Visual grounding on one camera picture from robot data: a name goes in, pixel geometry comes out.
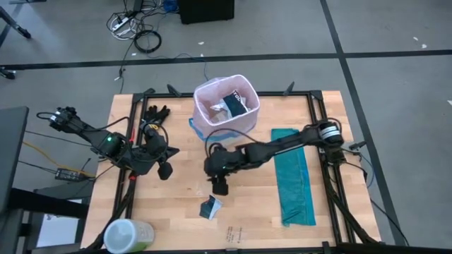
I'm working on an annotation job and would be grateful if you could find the pink trash bag blue drawstring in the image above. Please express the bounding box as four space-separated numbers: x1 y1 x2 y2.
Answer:
189 73 261 142

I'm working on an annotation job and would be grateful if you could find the white board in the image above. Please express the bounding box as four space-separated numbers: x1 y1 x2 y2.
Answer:
35 211 85 249

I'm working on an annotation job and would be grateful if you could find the thin black floor cable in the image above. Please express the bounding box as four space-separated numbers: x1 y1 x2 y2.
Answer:
113 33 132 95

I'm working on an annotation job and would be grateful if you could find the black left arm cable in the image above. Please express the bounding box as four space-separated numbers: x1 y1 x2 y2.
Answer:
37 111 170 159

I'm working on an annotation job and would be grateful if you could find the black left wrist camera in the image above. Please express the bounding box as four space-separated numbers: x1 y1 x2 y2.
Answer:
142 122 159 143

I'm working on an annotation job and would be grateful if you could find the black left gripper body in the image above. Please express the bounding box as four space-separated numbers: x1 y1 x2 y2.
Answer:
133 140 171 175

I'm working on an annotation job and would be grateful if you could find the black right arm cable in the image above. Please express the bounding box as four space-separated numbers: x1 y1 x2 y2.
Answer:
204 127 256 156

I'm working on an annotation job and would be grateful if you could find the black tripod leg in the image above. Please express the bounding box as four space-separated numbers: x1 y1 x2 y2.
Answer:
0 6 32 39

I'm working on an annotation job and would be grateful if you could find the yellow cable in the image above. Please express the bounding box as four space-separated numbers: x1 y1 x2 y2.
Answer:
22 140 97 178

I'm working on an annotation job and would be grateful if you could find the black coiled cable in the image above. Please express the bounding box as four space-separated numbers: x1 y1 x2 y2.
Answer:
133 30 162 54

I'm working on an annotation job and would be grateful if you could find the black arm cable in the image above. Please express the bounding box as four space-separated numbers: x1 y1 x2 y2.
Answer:
37 111 170 159
204 127 256 156

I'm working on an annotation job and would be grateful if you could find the black power adapter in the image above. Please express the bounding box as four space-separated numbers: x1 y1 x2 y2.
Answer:
54 168 85 182

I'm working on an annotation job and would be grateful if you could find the white power strip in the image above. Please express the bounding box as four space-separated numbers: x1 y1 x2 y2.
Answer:
110 16 134 35

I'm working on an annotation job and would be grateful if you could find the black caster foot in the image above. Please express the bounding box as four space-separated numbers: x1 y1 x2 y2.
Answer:
0 66 17 80

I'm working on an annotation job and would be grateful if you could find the dark grey desk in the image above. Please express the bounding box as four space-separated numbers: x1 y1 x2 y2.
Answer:
0 105 30 216

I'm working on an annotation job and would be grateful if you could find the small black white wrapper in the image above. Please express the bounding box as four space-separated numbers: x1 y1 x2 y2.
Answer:
199 195 223 221

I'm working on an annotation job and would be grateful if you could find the black cabinet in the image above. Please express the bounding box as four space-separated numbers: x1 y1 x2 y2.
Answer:
177 0 235 25

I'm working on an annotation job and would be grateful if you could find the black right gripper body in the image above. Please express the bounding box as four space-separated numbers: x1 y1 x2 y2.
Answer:
203 143 248 177

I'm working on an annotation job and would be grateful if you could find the teal trash bag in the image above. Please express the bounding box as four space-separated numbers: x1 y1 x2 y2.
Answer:
270 128 317 227

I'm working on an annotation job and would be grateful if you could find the thin blue cable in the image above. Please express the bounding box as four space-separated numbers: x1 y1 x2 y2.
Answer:
151 52 210 84

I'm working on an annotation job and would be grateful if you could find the black glove yellow trim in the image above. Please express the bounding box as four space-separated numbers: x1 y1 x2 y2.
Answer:
143 104 171 125

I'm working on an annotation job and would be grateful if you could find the black desk beam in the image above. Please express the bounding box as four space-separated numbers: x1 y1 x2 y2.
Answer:
6 188 90 220

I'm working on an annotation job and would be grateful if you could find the black white printed wrapper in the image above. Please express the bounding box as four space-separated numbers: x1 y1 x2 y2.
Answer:
222 90 249 117

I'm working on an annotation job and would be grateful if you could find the white green wipes canister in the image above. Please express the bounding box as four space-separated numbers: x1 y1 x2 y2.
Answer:
103 218 155 254

